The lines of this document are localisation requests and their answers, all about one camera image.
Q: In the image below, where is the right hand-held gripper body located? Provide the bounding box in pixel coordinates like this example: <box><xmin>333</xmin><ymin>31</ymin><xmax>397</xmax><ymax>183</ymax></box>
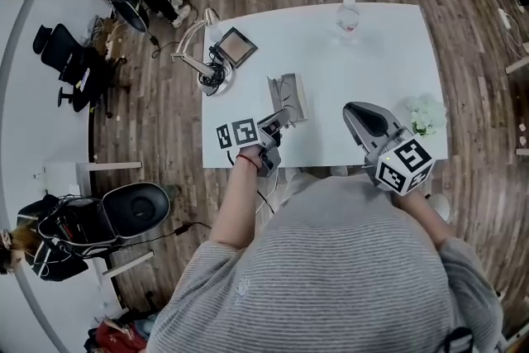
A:
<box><xmin>361</xmin><ymin>126</ymin><xmax>436</xmax><ymax>196</ymax></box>

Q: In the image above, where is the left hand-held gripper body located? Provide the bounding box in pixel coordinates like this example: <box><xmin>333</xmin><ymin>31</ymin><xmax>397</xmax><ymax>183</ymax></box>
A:
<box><xmin>215</xmin><ymin>115</ymin><xmax>284</xmax><ymax>179</ymax></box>

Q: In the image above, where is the person's right forearm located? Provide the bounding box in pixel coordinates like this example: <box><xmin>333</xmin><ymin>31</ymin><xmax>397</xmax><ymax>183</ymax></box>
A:
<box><xmin>390</xmin><ymin>189</ymin><xmax>458</xmax><ymax>249</ymax></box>

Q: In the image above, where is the person's left forearm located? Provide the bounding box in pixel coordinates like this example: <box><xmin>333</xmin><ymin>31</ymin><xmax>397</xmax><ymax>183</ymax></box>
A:
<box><xmin>208</xmin><ymin>155</ymin><xmax>265</xmax><ymax>251</ymax></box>

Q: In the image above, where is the person's left hand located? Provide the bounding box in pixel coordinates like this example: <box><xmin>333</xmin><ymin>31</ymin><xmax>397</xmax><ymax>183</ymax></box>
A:
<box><xmin>239</xmin><ymin>143</ymin><xmax>269</xmax><ymax>170</ymax></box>

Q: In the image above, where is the white flower bouquet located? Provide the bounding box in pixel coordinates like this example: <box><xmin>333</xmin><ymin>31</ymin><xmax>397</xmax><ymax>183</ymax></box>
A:
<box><xmin>403</xmin><ymin>93</ymin><xmax>447</xmax><ymax>137</ymax></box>

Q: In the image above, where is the silver desk lamp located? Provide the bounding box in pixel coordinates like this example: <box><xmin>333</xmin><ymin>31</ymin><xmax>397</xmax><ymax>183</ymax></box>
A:
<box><xmin>170</xmin><ymin>7</ymin><xmax>237</xmax><ymax>98</ymax></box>

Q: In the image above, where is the person's white shoe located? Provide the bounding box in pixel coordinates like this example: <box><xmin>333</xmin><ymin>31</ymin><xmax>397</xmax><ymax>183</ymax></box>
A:
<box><xmin>427</xmin><ymin>193</ymin><xmax>452</xmax><ymax>222</ymax></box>

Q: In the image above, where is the clear water bottle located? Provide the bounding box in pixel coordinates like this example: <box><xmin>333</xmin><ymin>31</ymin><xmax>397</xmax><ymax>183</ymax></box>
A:
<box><xmin>335</xmin><ymin>0</ymin><xmax>361</xmax><ymax>47</ymax></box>

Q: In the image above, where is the grey striped shirt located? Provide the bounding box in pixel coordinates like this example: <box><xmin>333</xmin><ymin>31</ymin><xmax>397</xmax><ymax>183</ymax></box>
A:
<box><xmin>146</xmin><ymin>173</ymin><xmax>503</xmax><ymax>353</ymax></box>

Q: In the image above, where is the white desk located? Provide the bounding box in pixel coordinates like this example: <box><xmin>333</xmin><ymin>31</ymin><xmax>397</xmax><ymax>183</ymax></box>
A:
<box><xmin>41</xmin><ymin>160</ymin><xmax>155</xmax><ymax>277</ymax></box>

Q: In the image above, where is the black shell chair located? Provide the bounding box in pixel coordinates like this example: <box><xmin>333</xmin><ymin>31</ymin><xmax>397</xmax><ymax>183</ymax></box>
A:
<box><xmin>100</xmin><ymin>181</ymin><xmax>172</xmax><ymax>240</ymax></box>
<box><xmin>111</xmin><ymin>0</ymin><xmax>150</xmax><ymax>31</ymax></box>

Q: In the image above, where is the white power strip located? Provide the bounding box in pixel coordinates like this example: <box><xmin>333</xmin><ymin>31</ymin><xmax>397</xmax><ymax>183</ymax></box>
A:
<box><xmin>497</xmin><ymin>7</ymin><xmax>515</xmax><ymax>30</ymax></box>

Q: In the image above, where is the black backpack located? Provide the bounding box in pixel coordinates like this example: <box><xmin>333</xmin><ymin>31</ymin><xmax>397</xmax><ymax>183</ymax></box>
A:
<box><xmin>36</xmin><ymin>196</ymin><xmax>117</xmax><ymax>257</ymax></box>

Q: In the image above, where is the black office chair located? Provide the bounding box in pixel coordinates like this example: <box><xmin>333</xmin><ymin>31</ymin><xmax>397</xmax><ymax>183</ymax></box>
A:
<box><xmin>31</xmin><ymin>23</ymin><xmax>122</xmax><ymax>120</ymax></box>

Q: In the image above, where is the red bag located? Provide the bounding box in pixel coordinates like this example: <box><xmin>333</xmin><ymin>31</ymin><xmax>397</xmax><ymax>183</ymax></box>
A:
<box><xmin>84</xmin><ymin>316</ymin><xmax>149</xmax><ymax>353</ymax></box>

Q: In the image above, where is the red string bracelet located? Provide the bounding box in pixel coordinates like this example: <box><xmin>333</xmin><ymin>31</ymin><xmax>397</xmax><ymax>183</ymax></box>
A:
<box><xmin>236</xmin><ymin>154</ymin><xmax>263</xmax><ymax>173</ymax></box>

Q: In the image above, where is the black cable bundle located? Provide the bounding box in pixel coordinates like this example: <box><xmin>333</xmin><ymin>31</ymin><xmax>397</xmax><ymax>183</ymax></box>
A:
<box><xmin>197</xmin><ymin>45</ymin><xmax>229</xmax><ymax>90</ymax></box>

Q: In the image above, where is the black picture frame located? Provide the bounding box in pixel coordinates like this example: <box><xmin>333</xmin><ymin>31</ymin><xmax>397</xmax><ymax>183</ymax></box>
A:
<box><xmin>216</xmin><ymin>26</ymin><xmax>260</xmax><ymax>69</ymax></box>

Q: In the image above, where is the black floor cable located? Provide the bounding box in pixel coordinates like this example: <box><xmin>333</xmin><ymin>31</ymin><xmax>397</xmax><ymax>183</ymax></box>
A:
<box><xmin>107</xmin><ymin>220</ymin><xmax>212</xmax><ymax>252</ymax></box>

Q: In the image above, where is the cardboard box of cables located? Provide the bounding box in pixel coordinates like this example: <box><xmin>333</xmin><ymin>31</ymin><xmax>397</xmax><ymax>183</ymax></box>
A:
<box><xmin>88</xmin><ymin>14</ymin><xmax>128</xmax><ymax>64</ymax></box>

